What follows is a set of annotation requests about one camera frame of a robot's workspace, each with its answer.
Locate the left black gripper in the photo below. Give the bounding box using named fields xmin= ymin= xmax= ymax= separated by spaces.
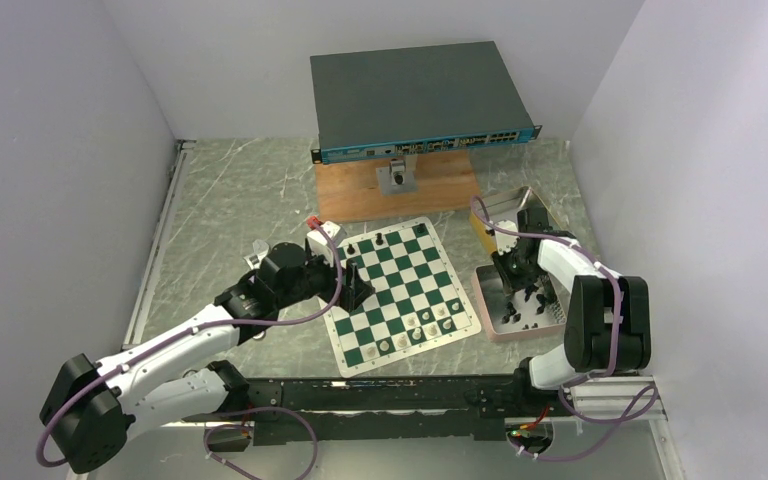
xmin=276 ymin=243 xmax=374 ymax=311

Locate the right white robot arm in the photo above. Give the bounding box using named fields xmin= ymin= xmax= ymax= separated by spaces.
xmin=487 ymin=208 xmax=652 ymax=415

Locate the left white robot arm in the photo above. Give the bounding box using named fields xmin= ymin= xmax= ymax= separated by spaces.
xmin=35 ymin=243 xmax=375 ymax=473

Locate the black chess piece in tray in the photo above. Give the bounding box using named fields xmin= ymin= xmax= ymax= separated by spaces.
xmin=501 ymin=302 xmax=521 ymax=324
xmin=535 ymin=293 xmax=556 ymax=315

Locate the green white chess mat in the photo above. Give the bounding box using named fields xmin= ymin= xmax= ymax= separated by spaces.
xmin=322 ymin=217 xmax=481 ymax=378

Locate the wooden board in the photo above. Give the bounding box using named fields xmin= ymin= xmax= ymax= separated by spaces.
xmin=314 ymin=151 xmax=480 ymax=223

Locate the pink plastic tray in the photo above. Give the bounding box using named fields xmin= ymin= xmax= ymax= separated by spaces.
xmin=471 ymin=265 xmax=566 ymax=343

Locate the yellow metal tin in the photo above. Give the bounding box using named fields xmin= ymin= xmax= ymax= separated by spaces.
xmin=469 ymin=186 xmax=563 ymax=255

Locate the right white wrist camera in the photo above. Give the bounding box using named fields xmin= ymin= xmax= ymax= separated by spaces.
xmin=492 ymin=219 xmax=519 ymax=256

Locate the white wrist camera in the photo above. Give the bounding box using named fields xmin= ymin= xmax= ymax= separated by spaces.
xmin=306 ymin=216 xmax=347 ymax=265
xmin=492 ymin=219 xmax=519 ymax=256

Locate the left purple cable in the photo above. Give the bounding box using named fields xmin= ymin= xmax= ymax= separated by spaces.
xmin=34 ymin=221 xmax=346 ymax=480

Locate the purple cable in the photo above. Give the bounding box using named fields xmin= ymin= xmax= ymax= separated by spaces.
xmin=470 ymin=195 xmax=660 ymax=463
xmin=34 ymin=221 xmax=346 ymax=480

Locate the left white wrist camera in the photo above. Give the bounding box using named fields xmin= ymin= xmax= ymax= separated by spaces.
xmin=306 ymin=216 xmax=347 ymax=265

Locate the red handled adjustable wrench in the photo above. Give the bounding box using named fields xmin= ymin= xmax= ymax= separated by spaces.
xmin=244 ymin=239 xmax=270 ymax=269

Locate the metal bracket with knob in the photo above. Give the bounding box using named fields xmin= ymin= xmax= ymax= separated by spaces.
xmin=376 ymin=155 xmax=418 ymax=196

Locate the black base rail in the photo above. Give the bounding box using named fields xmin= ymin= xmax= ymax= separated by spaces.
xmin=190 ymin=370 xmax=561 ymax=446

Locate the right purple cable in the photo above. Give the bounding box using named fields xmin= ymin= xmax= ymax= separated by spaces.
xmin=470 ymin=195 xmax=660 ymax=463

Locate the dark grey network switch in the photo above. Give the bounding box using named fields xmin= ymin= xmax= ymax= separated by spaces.
xmin=310 ymin=41 xmax=541 ymax=165

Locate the aluminium frame rail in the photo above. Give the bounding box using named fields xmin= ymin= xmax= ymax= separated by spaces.
xmin=65 ymin=139 xmax=198 ymax=480

